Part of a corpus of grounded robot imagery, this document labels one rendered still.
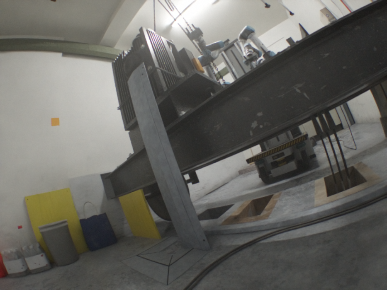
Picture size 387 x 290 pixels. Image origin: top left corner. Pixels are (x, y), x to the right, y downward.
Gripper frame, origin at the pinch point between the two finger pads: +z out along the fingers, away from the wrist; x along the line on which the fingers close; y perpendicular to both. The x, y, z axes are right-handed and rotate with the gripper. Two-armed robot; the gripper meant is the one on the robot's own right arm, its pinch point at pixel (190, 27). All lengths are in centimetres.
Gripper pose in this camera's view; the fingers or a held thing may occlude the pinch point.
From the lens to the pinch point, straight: 149.9
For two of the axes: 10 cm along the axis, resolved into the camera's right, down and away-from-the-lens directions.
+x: -8.4, 4.2, 3.5
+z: -3.8, 0.1, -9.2
